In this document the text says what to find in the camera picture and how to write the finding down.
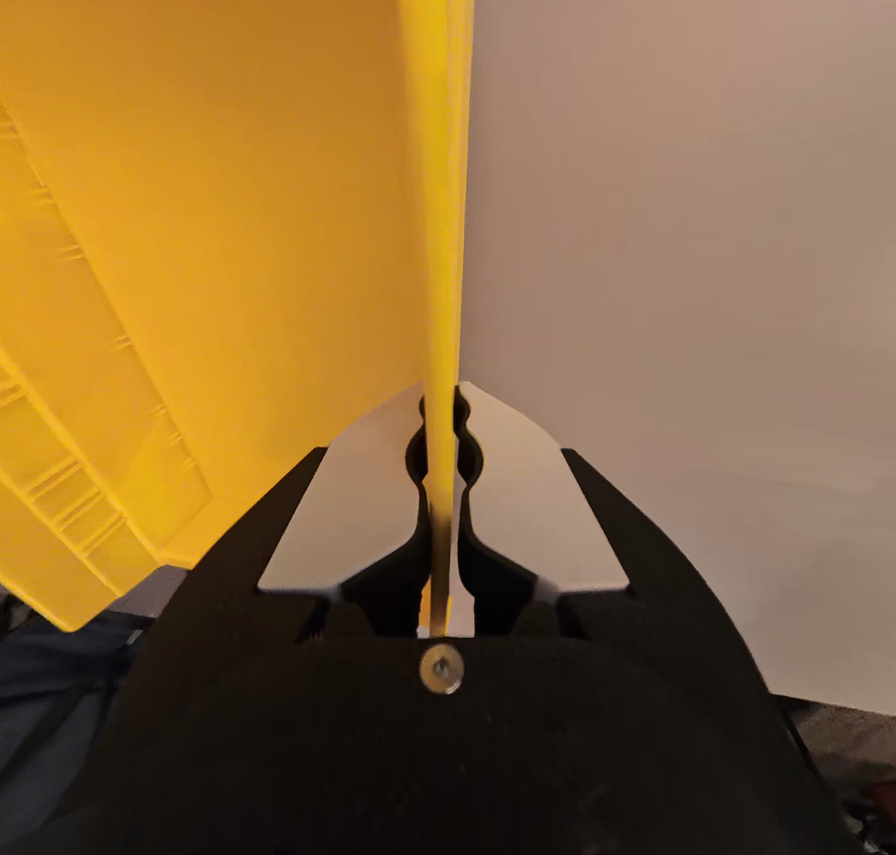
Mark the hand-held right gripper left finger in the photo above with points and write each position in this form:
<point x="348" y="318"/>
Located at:
<point x="336" y="512"/>

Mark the yellow plastic box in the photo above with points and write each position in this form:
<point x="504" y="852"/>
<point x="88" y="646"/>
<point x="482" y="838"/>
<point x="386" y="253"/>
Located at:
<point x="210" y="239"/>

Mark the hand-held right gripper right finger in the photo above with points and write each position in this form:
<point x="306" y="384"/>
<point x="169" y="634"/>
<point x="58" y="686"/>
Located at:
<point x="546" y="512"/>

